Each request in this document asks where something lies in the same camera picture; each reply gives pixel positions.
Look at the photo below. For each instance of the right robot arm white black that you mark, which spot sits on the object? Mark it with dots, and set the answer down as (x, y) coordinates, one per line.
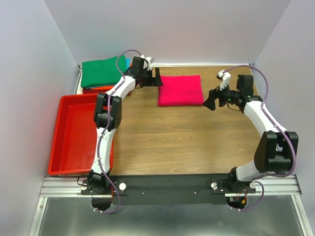
(275, 154)

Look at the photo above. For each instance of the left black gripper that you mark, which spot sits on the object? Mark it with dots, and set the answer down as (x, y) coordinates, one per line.
(153, 81)

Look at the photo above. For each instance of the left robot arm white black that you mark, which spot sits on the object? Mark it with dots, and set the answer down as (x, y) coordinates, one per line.
(108, 115)

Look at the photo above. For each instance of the folded orange t shirt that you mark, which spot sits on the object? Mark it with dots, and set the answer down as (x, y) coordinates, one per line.
(104, 87)

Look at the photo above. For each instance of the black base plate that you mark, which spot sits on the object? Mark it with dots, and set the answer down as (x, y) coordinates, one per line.
(166, 190)

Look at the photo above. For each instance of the folded dark red t shirt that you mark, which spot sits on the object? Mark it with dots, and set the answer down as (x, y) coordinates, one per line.
(88, 91)

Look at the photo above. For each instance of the pink t shirt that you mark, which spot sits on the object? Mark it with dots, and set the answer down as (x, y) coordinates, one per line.
(184, 90)

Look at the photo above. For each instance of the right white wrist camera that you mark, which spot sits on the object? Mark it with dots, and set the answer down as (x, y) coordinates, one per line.
(224, 78)

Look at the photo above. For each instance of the folded green t shirt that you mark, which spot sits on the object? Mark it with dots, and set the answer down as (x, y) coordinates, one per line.
(98, 73)

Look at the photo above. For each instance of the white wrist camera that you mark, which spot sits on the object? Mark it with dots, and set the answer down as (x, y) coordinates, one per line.
(147, 62)
(224, 78)

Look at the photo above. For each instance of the red plastic bin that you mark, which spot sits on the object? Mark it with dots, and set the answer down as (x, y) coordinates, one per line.
(74, 140)

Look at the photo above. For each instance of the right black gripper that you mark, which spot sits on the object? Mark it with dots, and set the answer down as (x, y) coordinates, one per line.
(212, 94)

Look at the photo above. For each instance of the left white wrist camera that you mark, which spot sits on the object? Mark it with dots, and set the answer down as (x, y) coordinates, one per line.
(147, 62)

